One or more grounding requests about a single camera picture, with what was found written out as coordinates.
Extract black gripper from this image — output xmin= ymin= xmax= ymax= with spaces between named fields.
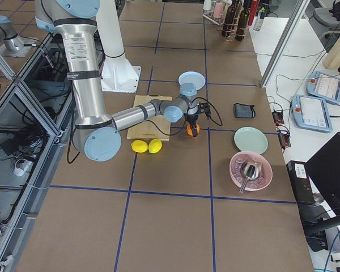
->
xmin=186 ymin=105 xmax=200 ymax=137

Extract orange mandarin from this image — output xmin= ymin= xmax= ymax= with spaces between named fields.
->
xmin=186 ymin=124 xmax=200 ymax=137

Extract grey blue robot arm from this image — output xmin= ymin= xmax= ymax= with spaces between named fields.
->
xmin=35 ymin=1 xmax=202 ymax=162

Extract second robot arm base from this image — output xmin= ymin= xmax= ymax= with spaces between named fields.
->
xmin=0 ymin=15 xmax=32 ymax=57

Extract light blue plate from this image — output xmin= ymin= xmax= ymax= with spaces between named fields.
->
xmin=178 ymin=71 xmax=206 ymax=91

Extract light green plate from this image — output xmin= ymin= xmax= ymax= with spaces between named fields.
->
xmin=234 ymin=127 xmax=268 ymax=154

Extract bamboo cutting board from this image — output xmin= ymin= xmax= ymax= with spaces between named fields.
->
xmin=127 ymin=95 xmax=172 ymax=141

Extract yellow lemon near board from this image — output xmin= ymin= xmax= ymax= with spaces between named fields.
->
xmin=148 ymin=139 xmax=163 ymax=154

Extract folded grey cloth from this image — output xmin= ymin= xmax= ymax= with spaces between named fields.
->
xmin=233 ymin=103 xmax=256 ymax=118

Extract yellow lemon outer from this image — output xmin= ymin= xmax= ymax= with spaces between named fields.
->
xmin=131 ymin=140 xmax=148 ymax=153

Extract metal scoop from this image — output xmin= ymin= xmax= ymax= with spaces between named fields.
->
xmin=239 ymin=159 xmax=262 ymax=194

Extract black power strip far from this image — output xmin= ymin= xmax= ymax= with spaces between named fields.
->
xmin=272 ymin=110 xmax=284 ymax=126

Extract black power strip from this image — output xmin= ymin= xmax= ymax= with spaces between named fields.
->
xmin=276 ymin=125 xmax=291 ymax=150
xmin=272 ymin=110 xmax=284 ymax=126

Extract pink bowl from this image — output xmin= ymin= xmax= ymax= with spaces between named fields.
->
xmin=229 ymin=151 xmax=273 ymax=194

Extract black power strip near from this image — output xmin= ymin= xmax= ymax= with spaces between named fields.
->
xmin=276 ymin=125 xmax=291 ymax=150

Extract dark wine bottle lower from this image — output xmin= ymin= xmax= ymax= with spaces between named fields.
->
xmin=221 ymin=0 xmax=241 ymax=37

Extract dark wine bottle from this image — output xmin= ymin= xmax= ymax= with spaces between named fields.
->
xmin=221 ymin=0 xmax=241 ymax=37
xmin=235 ymin=0 xmax=252 ymax=41

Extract black computer box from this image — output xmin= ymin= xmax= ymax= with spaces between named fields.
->
xmin=286 ymin=160 xmax=315 ymax=205

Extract teach pendant near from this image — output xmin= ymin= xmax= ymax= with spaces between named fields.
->
xmin=291 ymin=94 xmax=333 ymax=133

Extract teach pendant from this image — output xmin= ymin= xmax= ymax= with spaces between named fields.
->
xmin=291 ymin=94 xmax=333 ymax=133
xmin=307 ymin=71 xmax=340 ymax=104

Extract dark wine bottle upper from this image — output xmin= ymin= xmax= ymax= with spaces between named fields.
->
xmin=235 ymin=0 xmax=252 ymax=41

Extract pink cup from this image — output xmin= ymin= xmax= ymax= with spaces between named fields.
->
xmin=213 ymin=2 xmax=223 ymax=19

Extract clear water bottle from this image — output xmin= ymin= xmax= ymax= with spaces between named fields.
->
xmin=253 ymin=7 xmax=266 ymax=31

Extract teach pendant far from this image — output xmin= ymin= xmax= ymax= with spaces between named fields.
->
xmin=307 ymin=71 xmax=340 ymax=104

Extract red bottle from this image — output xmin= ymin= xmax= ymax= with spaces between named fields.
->
xmin=248 ymin=0 xmax=260 ymax=26

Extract black monitor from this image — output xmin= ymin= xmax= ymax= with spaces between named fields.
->
xmin=305 ymin=131 xmax=340 ymax=212

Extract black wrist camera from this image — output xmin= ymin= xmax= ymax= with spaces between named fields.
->
xmin=197 ymin=103 xmax=211 ymax=118

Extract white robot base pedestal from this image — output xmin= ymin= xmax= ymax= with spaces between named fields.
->
xmin=96 ymin=0 xmax=141 ymax=93

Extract copper wire bottle rack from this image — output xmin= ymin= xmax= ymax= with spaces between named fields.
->
xmin=225 ymin=16 xmax=240 ymax=41

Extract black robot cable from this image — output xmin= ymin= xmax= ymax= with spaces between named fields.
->
xmin=66 ymin=97 xmax=224 ymax=164

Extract aluminium frame post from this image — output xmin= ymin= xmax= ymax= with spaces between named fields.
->
xmin=260 ymin=0 xmax=310 ymax=88

